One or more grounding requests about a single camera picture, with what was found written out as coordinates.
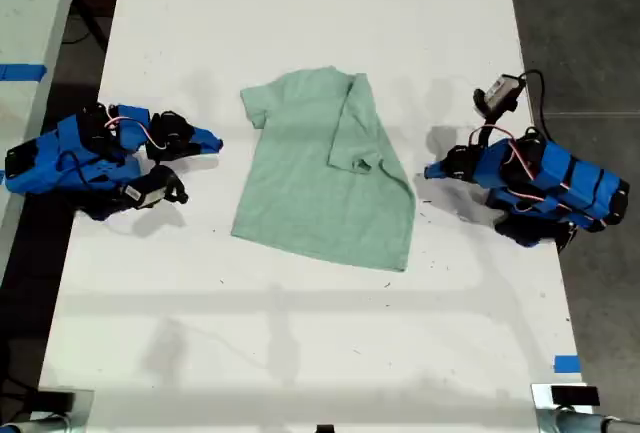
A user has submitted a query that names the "pale green T-shirt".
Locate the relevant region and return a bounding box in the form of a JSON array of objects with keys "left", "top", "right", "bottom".
[{"left": 230, "top": 66, "right": 418, "bottom": 273}]

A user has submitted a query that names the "long blue tape strip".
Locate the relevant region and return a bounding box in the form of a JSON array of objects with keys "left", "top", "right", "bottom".
[{"left": 0, "top": 63, "right": 49, "bottom": 82}]

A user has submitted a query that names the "pale side table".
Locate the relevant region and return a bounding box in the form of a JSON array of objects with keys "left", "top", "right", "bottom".
[{"left": 0, "top": 0, "right": 85, "bottom": 274}]

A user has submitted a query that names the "short blue tape strip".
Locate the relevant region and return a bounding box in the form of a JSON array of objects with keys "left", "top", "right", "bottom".
[{"left": 553, "top": 354, "right": 583, "bottom": 374}]

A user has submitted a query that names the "small black box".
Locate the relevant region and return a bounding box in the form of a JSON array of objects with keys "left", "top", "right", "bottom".
[
  {"left": 550, "top": 386, "right": 601, "bottom": 407},
  {"left": 37, "top": 389, "right": 76, "bottom": 412}
]

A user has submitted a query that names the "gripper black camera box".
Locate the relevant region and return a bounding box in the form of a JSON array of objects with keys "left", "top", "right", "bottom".
[
  {"left": 473, "top": 72, "right": 527, "bottom": 119},
  {"left": 122, "top": 165, "right": 190, "bottom": 210}
]

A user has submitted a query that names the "camera black cable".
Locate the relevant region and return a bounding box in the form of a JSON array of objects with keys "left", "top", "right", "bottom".
[{"left": 519, "top": 69, "right": 551, "bottom": 142}]

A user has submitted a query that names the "black floor cable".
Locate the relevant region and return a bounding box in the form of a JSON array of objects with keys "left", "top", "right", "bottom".
[{"left": 62, "top": 0, "right": 109, "bottom": 52}]

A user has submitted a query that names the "silver metal stand bracket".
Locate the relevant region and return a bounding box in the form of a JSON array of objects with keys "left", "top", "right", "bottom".
[
  {"left": 530, "top": 382, "right": 640, "bottom": 433},
  {"left": 0, "top": 389, "right": 95, "bottom": 433}
]

